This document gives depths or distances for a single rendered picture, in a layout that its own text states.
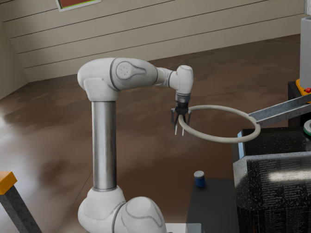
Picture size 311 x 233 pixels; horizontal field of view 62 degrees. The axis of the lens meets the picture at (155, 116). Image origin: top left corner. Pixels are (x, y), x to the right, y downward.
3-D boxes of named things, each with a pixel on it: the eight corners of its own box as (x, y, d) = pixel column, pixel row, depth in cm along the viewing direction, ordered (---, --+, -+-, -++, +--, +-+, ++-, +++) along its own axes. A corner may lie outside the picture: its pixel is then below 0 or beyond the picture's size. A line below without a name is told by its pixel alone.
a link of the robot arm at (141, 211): (160, 266, 99) (149, 224, 90) (120, 254, 107) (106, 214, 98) (174, 231, 112) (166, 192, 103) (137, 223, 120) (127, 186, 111)
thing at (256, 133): (241, 108, 184) (242, 104, 183) (276, 144, 140) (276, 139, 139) (173, 107, 180) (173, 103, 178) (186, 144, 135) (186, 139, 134)
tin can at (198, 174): (207, 181, 264) (205, 171, 258) (202, 188, 257) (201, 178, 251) (198, 179, 270) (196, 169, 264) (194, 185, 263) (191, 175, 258)
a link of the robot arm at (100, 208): (113, 250, 103) (71, 237, 112) (133, 231, 117) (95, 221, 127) (110, 53, 98) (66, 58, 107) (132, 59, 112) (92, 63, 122)
